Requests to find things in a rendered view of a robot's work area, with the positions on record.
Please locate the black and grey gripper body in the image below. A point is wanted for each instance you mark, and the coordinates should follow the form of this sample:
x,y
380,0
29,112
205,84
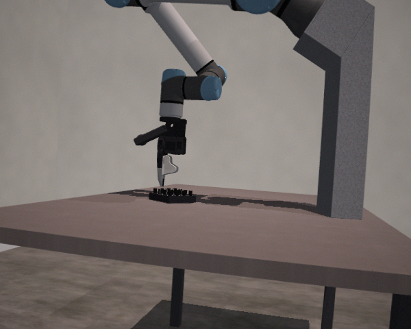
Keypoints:
x,y
177,144

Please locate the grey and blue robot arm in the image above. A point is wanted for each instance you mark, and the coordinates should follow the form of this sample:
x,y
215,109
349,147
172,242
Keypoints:
x,y
207,85

